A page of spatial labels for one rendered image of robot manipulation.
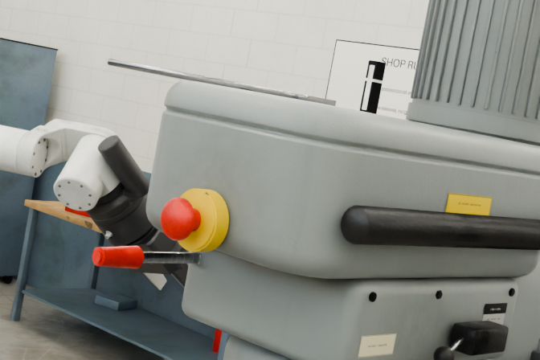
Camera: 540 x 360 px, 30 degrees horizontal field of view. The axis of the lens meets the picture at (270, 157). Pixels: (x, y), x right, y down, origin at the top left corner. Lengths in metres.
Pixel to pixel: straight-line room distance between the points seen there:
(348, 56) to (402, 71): 0.44
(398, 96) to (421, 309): 5.21
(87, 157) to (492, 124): 0.57
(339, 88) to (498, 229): 5.48
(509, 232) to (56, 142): 0.72
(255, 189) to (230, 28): 6.35
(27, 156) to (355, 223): 0.70
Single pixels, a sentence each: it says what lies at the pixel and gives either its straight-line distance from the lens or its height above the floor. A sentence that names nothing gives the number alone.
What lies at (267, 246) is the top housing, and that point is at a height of 1.75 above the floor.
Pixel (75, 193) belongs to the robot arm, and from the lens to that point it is 1.45.
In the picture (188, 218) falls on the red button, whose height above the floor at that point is 1.76.
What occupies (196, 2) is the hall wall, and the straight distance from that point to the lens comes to 7.57.
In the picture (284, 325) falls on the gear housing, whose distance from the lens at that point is 1.03.
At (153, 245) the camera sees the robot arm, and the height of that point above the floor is 1.64.
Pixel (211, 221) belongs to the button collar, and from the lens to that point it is 0.94.
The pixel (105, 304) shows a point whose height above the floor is 0.25.
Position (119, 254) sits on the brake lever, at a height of 1.70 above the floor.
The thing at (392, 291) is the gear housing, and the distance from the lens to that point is 1.02.
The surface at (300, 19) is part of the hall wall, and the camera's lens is 6.84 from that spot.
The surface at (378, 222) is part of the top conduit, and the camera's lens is 0.90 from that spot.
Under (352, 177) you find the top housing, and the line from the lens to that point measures 0.92.
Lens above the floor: 1.88
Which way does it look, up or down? 3 degrees down
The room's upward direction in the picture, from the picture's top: 11 degrees clockwise
